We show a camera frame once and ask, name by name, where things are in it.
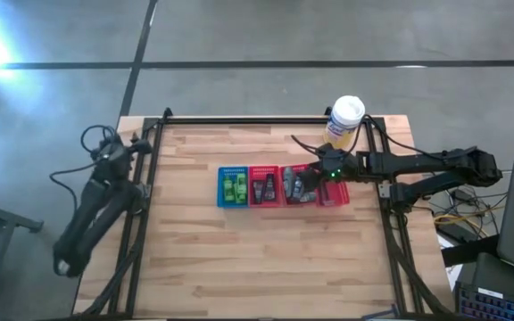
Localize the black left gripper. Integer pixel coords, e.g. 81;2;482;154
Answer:
90;136;153;179

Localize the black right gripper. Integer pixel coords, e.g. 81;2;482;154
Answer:
300;149;360;197

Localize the green toiletry bottle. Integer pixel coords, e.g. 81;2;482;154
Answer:
234;172;248;202
222;176;236;204

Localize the red plastic basket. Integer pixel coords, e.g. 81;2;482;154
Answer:
315;179;351;208
280;163;319;207
248;165;284;209

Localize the black toiletry tube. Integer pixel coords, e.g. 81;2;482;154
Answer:
263;173;278;202
252;179;266;205

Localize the Lysol wipes canister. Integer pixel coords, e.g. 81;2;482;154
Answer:
322;95;367;151

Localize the blue plastic basket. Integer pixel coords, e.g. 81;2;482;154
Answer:
216;166;251;210

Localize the black equipment case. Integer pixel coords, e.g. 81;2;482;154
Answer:
470;251;514;304

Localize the black device with blue ports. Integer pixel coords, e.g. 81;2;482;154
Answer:
454;281;514;321

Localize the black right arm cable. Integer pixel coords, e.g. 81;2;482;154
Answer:
290;114;448;160

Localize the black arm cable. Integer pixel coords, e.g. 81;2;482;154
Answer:
290;114;448;160
49;124;120;210

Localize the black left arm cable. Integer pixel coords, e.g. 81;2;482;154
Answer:
49;124;120;210

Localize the black aluminium table frame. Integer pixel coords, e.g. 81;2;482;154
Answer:
104;106;423;321

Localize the yellow cable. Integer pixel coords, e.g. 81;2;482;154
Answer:
433;212;485;229

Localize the black strap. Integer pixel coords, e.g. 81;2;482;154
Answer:
439;235;500;268

